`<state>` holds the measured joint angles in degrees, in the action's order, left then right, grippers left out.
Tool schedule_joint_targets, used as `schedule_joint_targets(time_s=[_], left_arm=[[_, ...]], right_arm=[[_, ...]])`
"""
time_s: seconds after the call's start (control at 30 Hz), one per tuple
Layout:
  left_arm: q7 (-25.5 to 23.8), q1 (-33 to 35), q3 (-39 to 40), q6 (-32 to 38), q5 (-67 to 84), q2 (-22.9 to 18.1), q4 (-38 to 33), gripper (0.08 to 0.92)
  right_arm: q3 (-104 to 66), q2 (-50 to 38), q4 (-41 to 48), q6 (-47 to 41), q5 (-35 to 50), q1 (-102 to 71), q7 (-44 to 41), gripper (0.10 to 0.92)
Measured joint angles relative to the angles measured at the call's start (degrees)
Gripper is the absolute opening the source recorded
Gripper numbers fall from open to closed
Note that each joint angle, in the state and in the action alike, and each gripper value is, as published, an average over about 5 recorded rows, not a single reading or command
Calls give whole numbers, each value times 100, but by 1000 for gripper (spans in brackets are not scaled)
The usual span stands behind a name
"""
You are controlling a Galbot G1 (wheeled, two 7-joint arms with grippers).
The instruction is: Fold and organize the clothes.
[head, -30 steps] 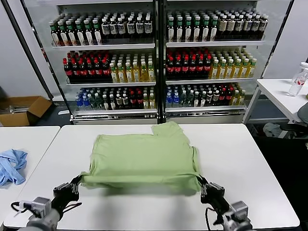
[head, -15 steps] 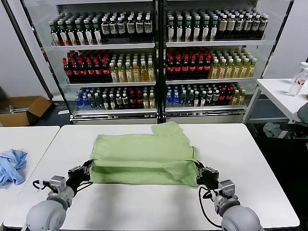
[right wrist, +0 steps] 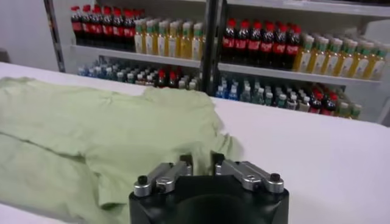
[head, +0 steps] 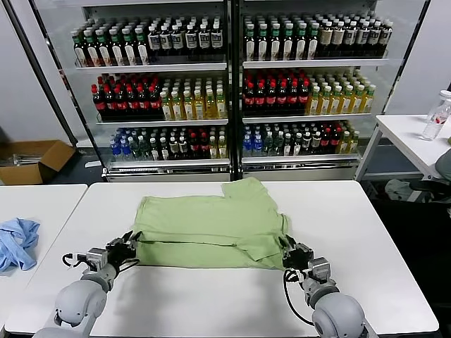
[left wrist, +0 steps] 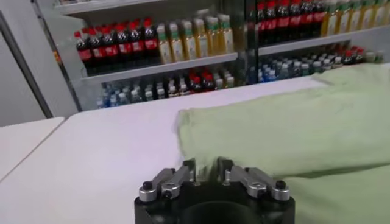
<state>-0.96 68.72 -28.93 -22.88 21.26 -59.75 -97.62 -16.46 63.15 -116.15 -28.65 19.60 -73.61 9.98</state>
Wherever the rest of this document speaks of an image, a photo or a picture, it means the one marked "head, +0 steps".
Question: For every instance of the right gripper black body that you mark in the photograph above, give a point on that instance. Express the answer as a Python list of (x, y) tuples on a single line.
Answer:
[(297, 258)]

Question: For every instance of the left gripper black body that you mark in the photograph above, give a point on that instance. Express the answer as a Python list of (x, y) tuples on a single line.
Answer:
[(121, 255)]

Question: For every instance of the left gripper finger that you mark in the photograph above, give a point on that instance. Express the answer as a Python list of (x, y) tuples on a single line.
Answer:
[(137, 238), (127, 235)]

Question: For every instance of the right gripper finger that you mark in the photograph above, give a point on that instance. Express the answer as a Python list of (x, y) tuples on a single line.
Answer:
[(282, 243), (291, 242)]

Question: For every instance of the light green polo shirt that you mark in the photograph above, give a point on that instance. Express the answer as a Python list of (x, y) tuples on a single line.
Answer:
[(197, 225)]

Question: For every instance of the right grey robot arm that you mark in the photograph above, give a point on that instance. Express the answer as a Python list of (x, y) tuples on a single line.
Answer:
[(334, 313)]

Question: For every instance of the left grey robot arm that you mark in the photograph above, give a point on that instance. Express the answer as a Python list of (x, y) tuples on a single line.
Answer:
[(79, 303)]

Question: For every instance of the white beverage display cabinet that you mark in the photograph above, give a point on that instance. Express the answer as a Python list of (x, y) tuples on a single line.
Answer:
[(299, 174), (157, 176)]

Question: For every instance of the small white floor object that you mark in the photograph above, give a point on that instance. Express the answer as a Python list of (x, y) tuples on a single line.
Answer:
[(92, 163)]

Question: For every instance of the white metal shelf board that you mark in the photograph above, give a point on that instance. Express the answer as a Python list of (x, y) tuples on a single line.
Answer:
[(299, 160), (306, 118), (150, 67), (167, 164), (313, 64), (160, 122)]

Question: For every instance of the blue water bottle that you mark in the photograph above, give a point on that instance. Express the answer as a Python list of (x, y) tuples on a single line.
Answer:
[(113, 149), (124, 148), (258, 145), (248, 146)]

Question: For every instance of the green tinted water bottle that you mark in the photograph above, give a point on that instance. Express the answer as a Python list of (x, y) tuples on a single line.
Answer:
[(134, 148), (143, 148), (268, 145), (278, 145)]

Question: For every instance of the dark bottle white label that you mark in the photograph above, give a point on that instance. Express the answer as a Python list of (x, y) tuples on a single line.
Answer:
[(287, 145), (163, 148), (297, 144), (154, 148)]

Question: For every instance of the dark bottle tan label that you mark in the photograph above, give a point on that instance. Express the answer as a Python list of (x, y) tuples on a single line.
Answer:
[(306, 142), (315, 142), (173, 147), (182, 147)]

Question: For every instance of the crumpled light blue cloth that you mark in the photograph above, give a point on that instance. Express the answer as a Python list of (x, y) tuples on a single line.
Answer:
[(17, 243)]

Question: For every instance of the open cardboard box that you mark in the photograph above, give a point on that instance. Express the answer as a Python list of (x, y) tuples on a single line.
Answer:
[(52, 155)]

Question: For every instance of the yellow juice bottle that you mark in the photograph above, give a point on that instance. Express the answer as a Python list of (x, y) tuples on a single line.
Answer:
[(220, 107), (346, 102), (357, 101), (209, 107), (221, 147), (198, 108), (367, 101), (324, 103), (335, 102), (353, 142), (187, 108), (212, 147), (313, 103), (175, 108), (344, 142), (165, 108)]

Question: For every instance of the grey green crumpled cloth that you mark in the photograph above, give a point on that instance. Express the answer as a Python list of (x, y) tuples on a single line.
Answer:
[(397, 190)]

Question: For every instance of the black office chair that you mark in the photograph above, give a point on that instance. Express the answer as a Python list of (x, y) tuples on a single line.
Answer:
[(428, 188)]

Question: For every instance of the seated person grey shirt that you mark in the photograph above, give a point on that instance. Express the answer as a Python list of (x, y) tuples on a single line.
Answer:
[(444, 163)]

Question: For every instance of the clear water bottle red label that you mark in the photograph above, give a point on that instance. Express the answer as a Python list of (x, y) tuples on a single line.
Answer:
[(432, 126)]

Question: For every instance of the green cap dark tea bottle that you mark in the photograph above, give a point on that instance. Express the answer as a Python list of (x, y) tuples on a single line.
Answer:
[(301, 45), (275, 45), (263, 45), (92, 51), (250, 45), (288, 45), (130, 50), (142, 49), (117, 50), (80, 52), (104, 51), (313, 44)]

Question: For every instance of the black slanted pole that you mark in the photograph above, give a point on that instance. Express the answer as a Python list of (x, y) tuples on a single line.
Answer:
[(39, 70)]

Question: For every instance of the white cap navy label bottle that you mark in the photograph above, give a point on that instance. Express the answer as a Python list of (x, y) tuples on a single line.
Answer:
[(215, 39), (177, 40), (203, 39), (153, 41), (190, 40), (165, 41)]

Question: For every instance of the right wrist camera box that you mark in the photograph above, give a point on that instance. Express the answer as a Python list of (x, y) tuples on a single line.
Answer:
[(320, 267)]

